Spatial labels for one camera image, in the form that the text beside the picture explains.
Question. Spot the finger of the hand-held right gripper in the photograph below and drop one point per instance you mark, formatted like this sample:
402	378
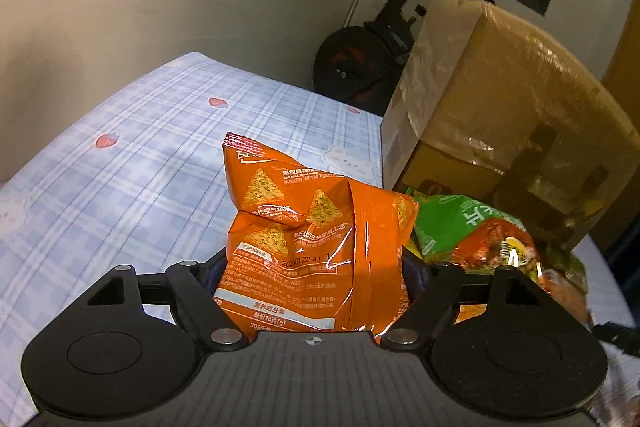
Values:
617	334

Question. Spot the wooden door panel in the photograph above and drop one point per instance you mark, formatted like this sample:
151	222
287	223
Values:
627	67

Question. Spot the black exercise bike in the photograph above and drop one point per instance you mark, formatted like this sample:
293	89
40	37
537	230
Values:
350	62

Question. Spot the orange chip packet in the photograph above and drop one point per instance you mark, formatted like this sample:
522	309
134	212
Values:
300	257

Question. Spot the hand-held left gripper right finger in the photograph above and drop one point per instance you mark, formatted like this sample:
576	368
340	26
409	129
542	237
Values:
415	279

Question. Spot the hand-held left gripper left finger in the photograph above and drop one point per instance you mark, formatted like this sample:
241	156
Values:
214	273

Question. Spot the taped cardboard box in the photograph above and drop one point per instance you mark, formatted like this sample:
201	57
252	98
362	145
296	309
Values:
500	97

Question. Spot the plaid tablecloth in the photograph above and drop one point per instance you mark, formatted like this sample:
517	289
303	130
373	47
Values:
125	157

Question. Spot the green red snack packet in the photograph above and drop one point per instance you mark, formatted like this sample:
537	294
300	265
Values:
465	227

